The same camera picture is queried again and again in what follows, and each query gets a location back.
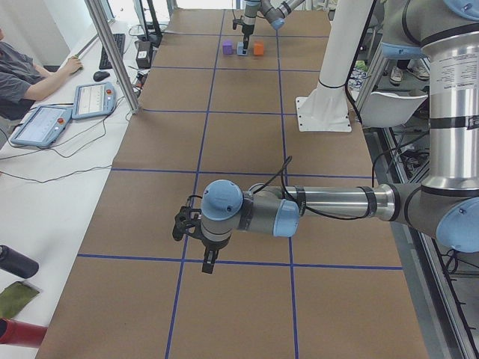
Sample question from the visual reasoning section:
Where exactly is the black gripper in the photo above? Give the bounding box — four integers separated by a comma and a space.
233, 16, 255, 53
172, 206, 228, 273

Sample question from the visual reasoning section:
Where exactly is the light blue foam block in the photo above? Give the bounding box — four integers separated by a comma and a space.
237, 41, 248, 56

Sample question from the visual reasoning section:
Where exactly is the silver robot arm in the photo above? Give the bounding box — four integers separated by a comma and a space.
172, 1, 478, 273
232, 0, 304, 55

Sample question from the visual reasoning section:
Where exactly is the orange foam block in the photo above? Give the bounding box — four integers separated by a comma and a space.
253, 40, 265, 56

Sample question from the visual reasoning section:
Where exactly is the purple foam block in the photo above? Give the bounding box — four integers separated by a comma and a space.
222, 40, 234, 55

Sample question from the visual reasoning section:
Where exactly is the black power adapter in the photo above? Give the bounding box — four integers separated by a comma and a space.
135, 41, 153, 69

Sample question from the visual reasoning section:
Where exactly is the black keyboard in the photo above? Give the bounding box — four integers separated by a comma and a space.
99, 32, 126, 70

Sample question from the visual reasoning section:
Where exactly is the black computer mouse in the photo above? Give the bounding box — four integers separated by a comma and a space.
93, 70, 110, 82

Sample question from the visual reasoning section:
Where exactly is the white chair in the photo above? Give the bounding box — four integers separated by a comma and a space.
361, 91, 428, 128

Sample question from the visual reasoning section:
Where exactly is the far teach pendant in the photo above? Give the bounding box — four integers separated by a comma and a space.
72, 82, 116, 120

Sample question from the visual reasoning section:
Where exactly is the teach pendant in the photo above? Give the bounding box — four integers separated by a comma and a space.
72, 82, 116, 120
10, 105, 73, 148

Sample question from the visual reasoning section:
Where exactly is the black water bottle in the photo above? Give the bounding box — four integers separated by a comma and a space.
1, 245, 39, 279

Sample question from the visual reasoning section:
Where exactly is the green cloth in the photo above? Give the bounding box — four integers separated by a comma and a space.
1, 281, 40, 319

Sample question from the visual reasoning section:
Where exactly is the red bottle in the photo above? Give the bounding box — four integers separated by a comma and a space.
1, 318, 48, 349

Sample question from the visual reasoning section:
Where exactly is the near teach pendant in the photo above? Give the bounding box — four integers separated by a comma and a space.
10, 105, 73, 148

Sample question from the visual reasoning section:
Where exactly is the seated person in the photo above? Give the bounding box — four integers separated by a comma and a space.
1, 34, 82, 120

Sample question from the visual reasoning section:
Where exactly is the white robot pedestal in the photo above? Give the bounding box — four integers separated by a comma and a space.
296, 0, 374, 132

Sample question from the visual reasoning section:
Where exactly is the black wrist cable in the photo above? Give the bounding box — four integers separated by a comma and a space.
185, 156, 375, 220

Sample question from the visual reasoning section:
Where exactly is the aluminium frame post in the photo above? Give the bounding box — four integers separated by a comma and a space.
85, 0, 139, 114

